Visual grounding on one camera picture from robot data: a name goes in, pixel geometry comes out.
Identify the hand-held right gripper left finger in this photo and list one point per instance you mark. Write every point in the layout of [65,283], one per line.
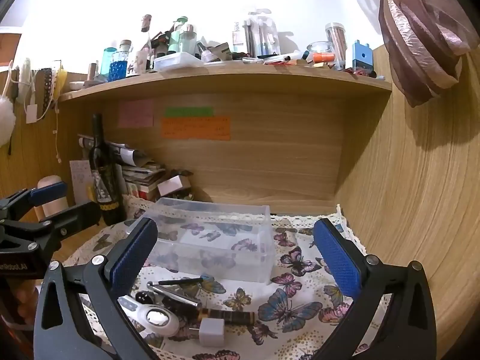
[135,258]

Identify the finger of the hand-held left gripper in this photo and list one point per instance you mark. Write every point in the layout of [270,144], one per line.
[48,192]
[78,213]

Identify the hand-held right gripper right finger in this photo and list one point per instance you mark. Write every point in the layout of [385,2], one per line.
[337,258]

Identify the black pen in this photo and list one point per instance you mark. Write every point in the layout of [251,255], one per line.
[176,281]

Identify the metal tweezers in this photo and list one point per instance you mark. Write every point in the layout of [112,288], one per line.
[172,294]

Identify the white handheld beauty device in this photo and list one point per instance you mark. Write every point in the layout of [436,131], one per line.
[157,317]

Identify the clear plastic storage box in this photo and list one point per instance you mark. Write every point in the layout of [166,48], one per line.
[225,240]

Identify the white charger cube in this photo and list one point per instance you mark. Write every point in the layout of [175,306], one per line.
[210,333]

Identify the brown patterned tube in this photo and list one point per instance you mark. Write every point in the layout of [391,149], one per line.
[228,316]

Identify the pink thermos flask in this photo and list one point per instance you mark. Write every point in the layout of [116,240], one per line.
[50,210]

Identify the white handwritten paper note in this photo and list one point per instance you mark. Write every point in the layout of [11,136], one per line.
[79,180]

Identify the dark wine bottle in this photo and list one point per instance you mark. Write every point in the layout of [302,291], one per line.
[107,180]

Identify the butterfly print tablecloth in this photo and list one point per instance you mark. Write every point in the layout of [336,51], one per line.
[292,307]

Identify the stack of books and magazines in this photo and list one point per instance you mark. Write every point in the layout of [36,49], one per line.
[138,174]

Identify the white hanging tag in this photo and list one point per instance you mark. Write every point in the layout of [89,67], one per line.
[32,114]

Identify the small white cardboard box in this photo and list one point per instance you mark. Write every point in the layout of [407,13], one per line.
[173,184]

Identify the white fluffy puff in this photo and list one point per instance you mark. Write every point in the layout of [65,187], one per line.
[5,120]

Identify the patterned dark headband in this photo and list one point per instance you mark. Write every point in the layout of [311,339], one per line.
[47,90]

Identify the yellow hanging cloth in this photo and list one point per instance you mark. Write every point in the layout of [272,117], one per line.
[62,80]

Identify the pink sticky note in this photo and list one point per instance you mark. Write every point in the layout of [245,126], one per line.
[135,114]

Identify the brown cardboard tube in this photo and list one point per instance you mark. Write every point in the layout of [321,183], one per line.
[92,72]

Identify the orange sticky note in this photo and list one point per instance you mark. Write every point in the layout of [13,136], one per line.
[195,128]

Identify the teal plastic bottle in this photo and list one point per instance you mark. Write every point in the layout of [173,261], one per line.
[108,60]

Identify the blue patterned glass bottle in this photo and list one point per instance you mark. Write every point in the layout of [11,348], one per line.
[119,65]

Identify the green sticky note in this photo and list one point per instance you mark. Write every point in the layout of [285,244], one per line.
[188,111]

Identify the clear bottle with illustrated label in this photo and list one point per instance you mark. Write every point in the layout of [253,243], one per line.
[144,60]

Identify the white flat plastic case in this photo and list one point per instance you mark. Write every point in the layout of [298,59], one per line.
[178,62]

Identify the green pump bottle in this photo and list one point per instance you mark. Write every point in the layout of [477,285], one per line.
[175,39]

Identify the orange marker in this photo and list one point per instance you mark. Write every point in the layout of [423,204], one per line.
[323,58]

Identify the clear bottle with silver cap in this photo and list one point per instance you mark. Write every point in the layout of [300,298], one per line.
[188,41]

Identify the wooden shelf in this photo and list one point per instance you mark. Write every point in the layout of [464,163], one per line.
[232,78]

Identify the blue plastic block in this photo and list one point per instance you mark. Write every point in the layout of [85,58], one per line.
[361,55]

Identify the round glass jar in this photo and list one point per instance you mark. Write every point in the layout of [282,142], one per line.
[318,47]

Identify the clear jar of pens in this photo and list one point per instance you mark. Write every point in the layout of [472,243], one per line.
[335,41]

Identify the mauve striped curtain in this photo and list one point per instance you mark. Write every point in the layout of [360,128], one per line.
[416,45]

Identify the clear toothbrush package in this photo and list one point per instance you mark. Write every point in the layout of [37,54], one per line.
[262,35]

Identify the narrow white printed box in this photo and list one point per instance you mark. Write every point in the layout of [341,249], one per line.
[238,37]

